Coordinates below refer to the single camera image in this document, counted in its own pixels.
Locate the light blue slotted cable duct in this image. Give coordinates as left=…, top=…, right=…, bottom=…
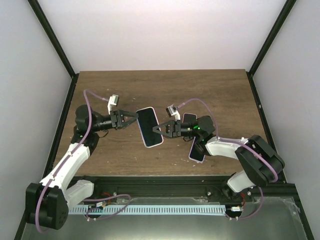
left=69, top=205, right=226, bottom=216

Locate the metal front plate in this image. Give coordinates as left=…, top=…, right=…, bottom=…
left=22, top=197, right=308, bottom=240

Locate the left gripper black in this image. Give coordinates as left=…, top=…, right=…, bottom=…
left=91, top=109, right=139, bottom=133

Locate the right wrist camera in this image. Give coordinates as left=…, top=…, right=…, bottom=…
left=165, top=104, right=181, bottom=121

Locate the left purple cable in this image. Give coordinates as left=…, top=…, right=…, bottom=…
left=34, top=89, right=132, bottom=233

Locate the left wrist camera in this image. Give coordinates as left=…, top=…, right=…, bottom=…
left=107, top=94, right=119, bottom=113

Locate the black aluminium frame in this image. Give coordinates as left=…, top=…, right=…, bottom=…
left=28, top=0, right=314, bottom=240

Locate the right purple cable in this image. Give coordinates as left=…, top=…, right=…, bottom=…
left=178, top=98, right=279, bottom=221

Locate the purple cable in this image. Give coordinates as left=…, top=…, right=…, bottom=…
left=178, top=98, right=279, bottom=221
left=34, top=89, right=132, bottom=233

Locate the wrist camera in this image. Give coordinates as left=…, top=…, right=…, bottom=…
left=107, top=94, right=119, bottom=113
left=165, top=104, right=181, bottom=121

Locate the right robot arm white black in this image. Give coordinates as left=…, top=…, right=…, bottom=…
left=152, top=115, right=285, bottom=202

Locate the beige phone case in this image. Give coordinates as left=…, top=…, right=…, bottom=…
left=134, top=106, right=164, bottom=149

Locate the lavender phone case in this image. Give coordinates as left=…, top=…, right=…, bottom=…
left=188, top=137, right=206, bottom=164

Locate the pink phone case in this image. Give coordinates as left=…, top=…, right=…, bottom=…
left=182, top=112, right=198, bottom=124

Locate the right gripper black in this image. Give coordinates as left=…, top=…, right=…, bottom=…
left=153, top=119, right=201, bottom=139

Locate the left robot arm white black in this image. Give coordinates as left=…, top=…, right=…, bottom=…
left=25, top=104, right=138, bottom=230

